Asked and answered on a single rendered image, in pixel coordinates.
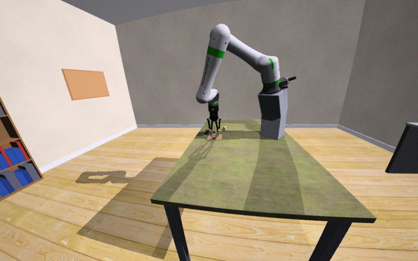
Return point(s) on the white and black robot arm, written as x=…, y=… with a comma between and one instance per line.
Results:
x=220, y=41

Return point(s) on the tan square mat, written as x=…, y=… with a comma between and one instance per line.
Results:
x=219, y=137

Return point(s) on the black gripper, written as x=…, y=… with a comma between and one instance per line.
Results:
x=213, y=117

